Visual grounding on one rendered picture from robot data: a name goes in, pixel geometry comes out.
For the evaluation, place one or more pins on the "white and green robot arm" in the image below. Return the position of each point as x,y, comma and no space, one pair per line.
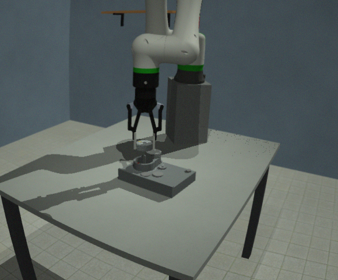
179,46

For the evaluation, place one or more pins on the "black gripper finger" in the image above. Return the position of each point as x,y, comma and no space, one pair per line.
155,129
133,129

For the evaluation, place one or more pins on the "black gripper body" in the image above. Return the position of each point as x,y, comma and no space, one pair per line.
145,97

